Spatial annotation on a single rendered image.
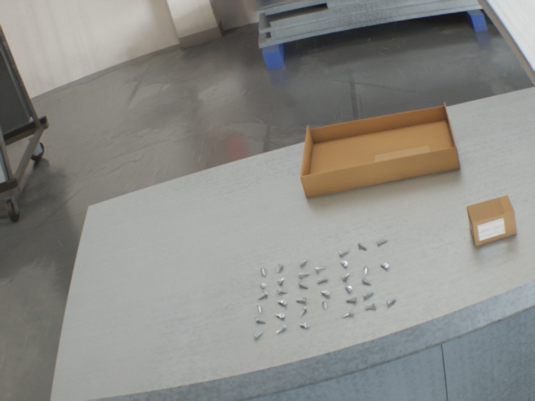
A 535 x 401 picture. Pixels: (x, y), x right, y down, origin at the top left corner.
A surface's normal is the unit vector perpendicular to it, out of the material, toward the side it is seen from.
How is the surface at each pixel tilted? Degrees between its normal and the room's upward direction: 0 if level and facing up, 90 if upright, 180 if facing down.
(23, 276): 0
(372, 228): 0
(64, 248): 0
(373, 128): 90
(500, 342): 90
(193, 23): 90
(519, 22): 92
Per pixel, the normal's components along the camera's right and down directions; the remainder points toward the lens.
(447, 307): -0.28, -0.84
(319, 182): -0.11, 0.50
